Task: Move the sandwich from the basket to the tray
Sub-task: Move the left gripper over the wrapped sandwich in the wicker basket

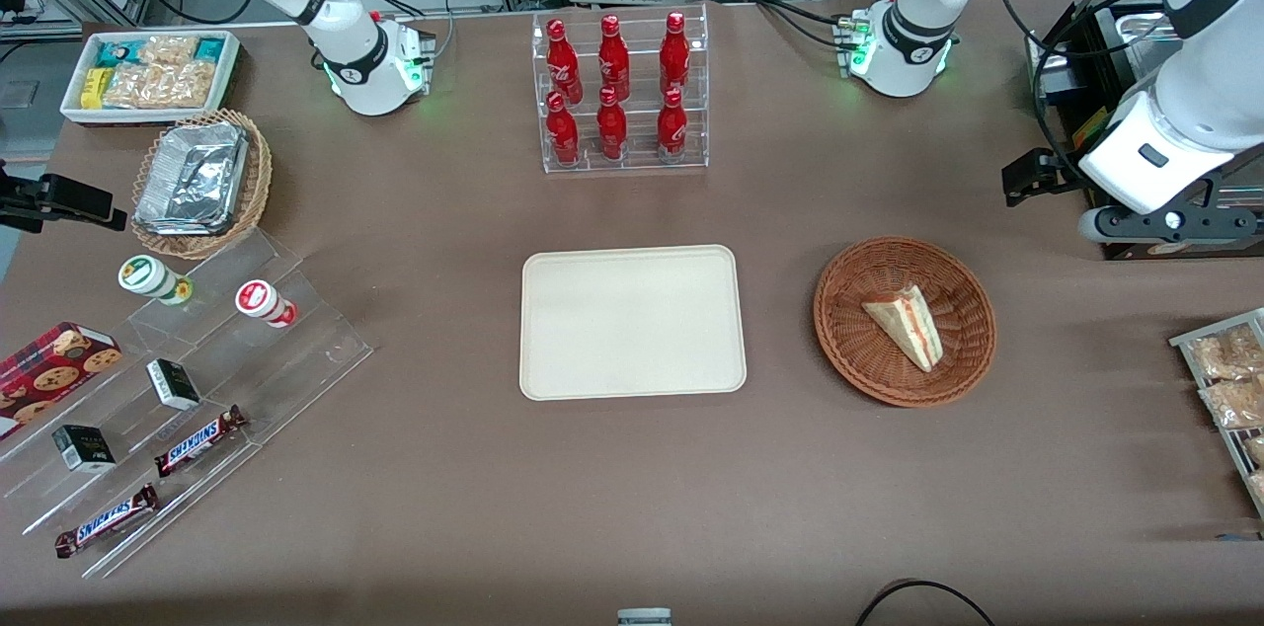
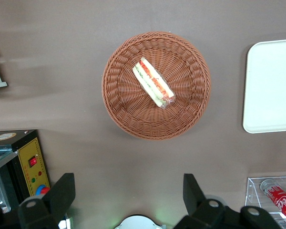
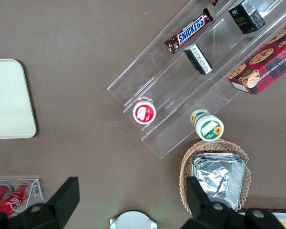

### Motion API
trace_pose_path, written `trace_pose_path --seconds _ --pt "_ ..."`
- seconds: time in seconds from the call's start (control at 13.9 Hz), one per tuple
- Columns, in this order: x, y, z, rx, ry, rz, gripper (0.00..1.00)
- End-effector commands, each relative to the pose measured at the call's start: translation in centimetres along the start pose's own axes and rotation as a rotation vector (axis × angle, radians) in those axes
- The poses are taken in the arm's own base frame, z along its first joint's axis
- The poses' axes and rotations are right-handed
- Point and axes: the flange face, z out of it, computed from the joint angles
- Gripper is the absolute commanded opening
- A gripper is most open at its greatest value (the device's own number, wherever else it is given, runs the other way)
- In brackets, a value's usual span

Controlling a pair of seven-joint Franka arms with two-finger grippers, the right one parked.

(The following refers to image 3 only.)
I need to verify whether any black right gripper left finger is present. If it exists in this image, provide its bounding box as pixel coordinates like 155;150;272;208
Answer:
0;176;81;229

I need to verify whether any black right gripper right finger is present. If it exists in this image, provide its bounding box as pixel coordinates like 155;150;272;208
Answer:
180;176;286;229

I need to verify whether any foil wrapped sandwich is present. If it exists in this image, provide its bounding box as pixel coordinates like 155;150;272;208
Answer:
192;152;248;212

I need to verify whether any woven wicker basket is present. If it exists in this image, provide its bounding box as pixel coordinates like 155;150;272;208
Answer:
179;139;252;213

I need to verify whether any cream plastic tray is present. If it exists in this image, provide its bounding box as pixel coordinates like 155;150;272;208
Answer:
0;58;37;140

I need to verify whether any clear acrylic can holder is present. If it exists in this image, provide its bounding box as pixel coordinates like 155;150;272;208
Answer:
0;177;44;217

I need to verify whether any white round device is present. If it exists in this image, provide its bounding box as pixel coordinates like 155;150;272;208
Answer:
109;210;158;229

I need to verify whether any green sunflower lidded cup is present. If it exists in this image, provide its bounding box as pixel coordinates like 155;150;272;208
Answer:
190;108;225;142

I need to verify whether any red lidded yoghurt cup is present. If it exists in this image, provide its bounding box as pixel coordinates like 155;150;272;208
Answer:
132;96;157;125

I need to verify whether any clear acrylic tiered display shelf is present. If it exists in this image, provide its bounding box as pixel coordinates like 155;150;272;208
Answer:
106;0;286;160

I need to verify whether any small black white-labelled box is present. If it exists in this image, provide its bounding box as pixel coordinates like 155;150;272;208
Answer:
184;43;214;76

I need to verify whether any red plaid cookie box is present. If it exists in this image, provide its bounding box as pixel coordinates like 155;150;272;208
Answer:
227;26;286;96

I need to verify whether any Snickers chocolate bar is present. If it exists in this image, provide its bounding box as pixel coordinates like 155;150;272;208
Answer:
164;7;214;55

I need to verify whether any black carton with gold print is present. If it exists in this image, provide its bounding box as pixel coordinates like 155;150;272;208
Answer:
228;0;266;35

